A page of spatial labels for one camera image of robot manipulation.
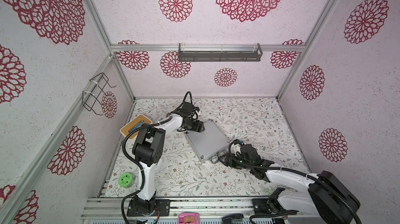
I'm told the aluminium poker set case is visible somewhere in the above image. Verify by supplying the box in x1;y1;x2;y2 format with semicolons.
184;119;230;163

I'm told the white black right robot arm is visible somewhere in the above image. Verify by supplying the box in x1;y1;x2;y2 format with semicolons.
218;139;361;224

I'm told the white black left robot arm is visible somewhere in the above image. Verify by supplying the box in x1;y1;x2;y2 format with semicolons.
121;91;205;224

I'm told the black tool at front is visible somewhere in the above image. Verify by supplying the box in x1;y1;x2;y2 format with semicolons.
222;213;244;224

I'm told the pink tool at front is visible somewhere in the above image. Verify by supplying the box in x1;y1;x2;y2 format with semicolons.
178;213;201;224

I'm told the green tape roll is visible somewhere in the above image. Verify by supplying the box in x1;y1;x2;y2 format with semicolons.
118;173;133;189

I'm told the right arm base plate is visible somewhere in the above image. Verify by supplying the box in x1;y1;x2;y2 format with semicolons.
252;198;296;215

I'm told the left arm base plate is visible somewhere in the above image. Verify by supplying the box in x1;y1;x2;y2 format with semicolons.
126;198;171;217

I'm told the black wire wall rack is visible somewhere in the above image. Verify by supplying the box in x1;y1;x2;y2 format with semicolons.
81;73;118;118

